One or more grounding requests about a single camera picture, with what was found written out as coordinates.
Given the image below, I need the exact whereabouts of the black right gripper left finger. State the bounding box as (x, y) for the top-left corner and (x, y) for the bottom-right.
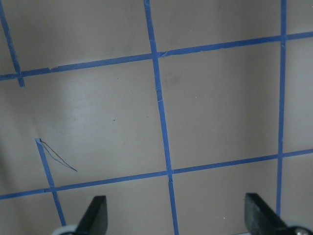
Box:
(74, 195), (108, 235)

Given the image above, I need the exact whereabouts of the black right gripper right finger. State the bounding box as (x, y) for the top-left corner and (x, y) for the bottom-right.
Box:
(244, 193), (293, 235)

